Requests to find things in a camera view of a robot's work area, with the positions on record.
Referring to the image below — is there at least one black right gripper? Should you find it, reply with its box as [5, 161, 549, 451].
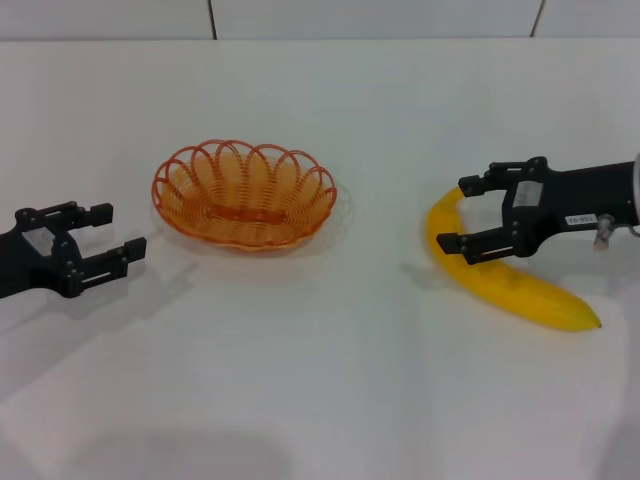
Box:
[435, 156, 639, 266]

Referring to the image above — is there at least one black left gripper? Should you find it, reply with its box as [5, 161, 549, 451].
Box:
[0, 200, 148, 301]

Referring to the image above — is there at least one grey wrist cable with connector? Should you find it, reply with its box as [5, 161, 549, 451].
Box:
[593, 213, 640, 252]

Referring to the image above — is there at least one yellow banana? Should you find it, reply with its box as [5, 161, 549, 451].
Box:
[423, 187, 603, 332]

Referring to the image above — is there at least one orange plastic woven basket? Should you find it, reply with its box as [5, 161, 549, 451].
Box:
[151, 139, 339, 259]

